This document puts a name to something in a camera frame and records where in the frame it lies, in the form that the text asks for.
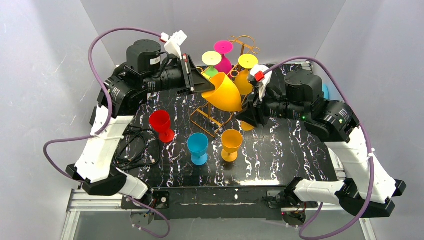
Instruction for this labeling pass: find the orange glass yellow base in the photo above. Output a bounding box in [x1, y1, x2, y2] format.
[234, 53, 259, 95]
[201, 72, 247, 113]
[221, 129, 243, 163]

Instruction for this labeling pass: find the red wine glass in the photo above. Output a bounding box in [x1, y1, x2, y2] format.
[148, 110, 175, 143]

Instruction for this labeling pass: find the teal wine glass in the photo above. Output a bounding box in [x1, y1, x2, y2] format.
[322, 83, 330, 100]

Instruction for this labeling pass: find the blue wine glass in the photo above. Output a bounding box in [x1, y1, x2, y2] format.
[187, 132, 209, 166]

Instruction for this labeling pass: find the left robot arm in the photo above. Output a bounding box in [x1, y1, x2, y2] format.
[66, 39, 215, 200]

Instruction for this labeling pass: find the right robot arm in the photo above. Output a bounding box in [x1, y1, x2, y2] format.
[236, 65, 406, 218]

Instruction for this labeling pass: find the green wine glass pale base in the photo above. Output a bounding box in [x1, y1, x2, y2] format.
[201, 51, 222, 78]

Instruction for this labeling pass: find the magenta wine glass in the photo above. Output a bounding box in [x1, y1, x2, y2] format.
[214, 40, 233, 75]

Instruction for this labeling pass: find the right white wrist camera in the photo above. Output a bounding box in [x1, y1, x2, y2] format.
[247, 64, 272, 102]

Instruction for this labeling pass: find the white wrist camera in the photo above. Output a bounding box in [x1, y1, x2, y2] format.
[160, 30, 188, 60]
[247, 64, 272, 102]

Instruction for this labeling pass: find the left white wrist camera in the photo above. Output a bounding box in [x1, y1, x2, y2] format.
[160, 30, 188, 60]

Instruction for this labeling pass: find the gold wire glass rack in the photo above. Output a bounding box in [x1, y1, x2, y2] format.
[190, 35, 260, 138]

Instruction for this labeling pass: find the black coiled cable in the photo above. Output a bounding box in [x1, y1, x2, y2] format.
[112, 125, 162, 172]

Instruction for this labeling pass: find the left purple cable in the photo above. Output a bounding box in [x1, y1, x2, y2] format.
[43, 27, 171, 239]

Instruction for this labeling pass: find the purple cable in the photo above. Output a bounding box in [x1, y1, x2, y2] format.
[263, 56, 376, 240]
[43, 27, 171, 239]

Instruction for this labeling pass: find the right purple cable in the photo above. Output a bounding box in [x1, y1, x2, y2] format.
[263, 56, 376, 240]

